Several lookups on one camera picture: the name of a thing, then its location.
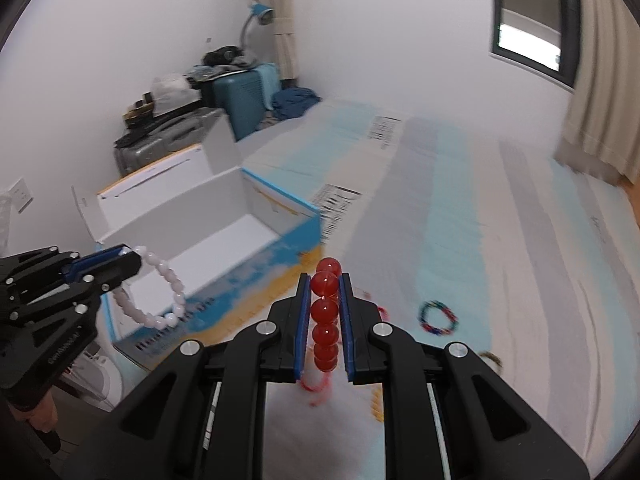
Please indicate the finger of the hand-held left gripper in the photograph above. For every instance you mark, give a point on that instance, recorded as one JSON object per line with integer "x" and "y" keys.
{"x": 95, "y": 261}
{"x": 117, "y": 269}

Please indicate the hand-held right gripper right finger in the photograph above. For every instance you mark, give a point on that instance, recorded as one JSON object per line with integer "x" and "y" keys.
{"x": 346, "y": 332}

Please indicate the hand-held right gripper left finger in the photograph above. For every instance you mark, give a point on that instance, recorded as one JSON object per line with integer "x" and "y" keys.
{"x": 301, "y": 332}

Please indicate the white and blue cardboard box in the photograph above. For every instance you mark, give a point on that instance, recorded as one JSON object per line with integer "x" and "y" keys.
{"x": 225, "y": 240}

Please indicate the person's left hand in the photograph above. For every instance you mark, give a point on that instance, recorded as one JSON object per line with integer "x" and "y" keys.
{"x": 44, "y": 412}

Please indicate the white appliance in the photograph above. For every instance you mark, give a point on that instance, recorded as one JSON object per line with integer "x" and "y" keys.
{"x": 95, "y": 377}

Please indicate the grey suitcase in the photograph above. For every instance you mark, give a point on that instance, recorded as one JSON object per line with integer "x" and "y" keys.
{"x": 165, "y": 135}

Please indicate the striped bed sheet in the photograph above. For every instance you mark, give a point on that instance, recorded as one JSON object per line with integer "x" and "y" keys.
{"x": 475, "y": 260}

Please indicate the pile of dark items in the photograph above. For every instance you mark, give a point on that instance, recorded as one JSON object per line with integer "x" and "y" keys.
{"x": 137, "y": 110}

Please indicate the white plastic bag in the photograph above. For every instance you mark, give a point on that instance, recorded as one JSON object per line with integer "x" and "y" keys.
{"x": 172, "y": 89}

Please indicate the teal suitcase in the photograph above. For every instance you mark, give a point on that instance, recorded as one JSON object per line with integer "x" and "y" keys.
{"x": 240, "y": 95}

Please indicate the dark blue clothes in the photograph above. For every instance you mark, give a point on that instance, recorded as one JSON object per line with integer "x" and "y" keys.
{"x": 295, "y": 101}

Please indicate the black bag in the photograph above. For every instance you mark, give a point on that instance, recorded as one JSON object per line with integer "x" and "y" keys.
{"x": 222, "y": 55}

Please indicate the blue desk lamp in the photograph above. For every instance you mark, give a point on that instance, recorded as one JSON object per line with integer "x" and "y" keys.
{"x": 259, "y": 12}

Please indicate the beige tied curtain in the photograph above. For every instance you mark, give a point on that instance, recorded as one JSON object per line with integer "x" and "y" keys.
{"x": 282, "y": 20}

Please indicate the dark framed window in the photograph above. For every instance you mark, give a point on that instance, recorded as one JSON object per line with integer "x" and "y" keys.
{"x": 530, "y": 35}

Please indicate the beige window curtain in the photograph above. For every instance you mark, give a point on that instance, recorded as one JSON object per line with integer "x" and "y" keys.
{"x": 600, "y": 85}

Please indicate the white wall socket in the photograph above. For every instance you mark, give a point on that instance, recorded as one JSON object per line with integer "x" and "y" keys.
{"x": 19, "y": 194}

